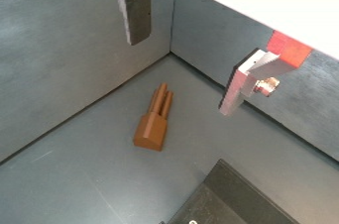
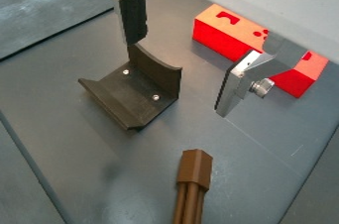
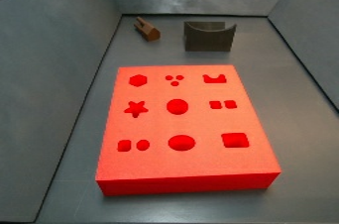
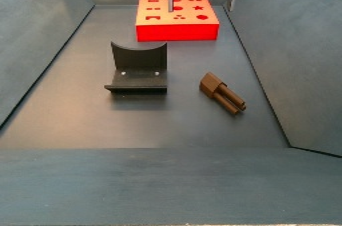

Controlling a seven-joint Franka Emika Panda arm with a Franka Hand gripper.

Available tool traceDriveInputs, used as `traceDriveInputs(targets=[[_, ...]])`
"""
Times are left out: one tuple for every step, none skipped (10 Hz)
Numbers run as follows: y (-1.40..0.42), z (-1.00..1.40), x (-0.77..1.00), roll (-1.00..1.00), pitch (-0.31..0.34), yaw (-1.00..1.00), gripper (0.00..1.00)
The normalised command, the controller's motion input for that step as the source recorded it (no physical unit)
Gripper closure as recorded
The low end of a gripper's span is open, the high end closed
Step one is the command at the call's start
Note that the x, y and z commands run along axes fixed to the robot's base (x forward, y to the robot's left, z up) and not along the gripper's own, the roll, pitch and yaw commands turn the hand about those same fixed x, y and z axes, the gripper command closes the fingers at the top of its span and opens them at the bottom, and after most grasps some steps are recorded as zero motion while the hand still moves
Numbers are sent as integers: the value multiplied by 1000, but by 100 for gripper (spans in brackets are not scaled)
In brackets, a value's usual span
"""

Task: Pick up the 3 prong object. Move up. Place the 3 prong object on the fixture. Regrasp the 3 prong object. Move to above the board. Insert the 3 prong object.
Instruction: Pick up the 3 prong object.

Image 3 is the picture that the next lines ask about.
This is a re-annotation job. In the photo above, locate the brown three prong object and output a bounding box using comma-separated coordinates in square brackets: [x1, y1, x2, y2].
[134, 17, 160, 42]

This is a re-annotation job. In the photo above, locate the red foam shape board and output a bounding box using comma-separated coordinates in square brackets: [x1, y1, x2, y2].
[95, 65, 280, 196]

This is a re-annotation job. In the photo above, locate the dark grey curved fixture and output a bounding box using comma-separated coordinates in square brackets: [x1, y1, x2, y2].
[184, 21, 238, 52]

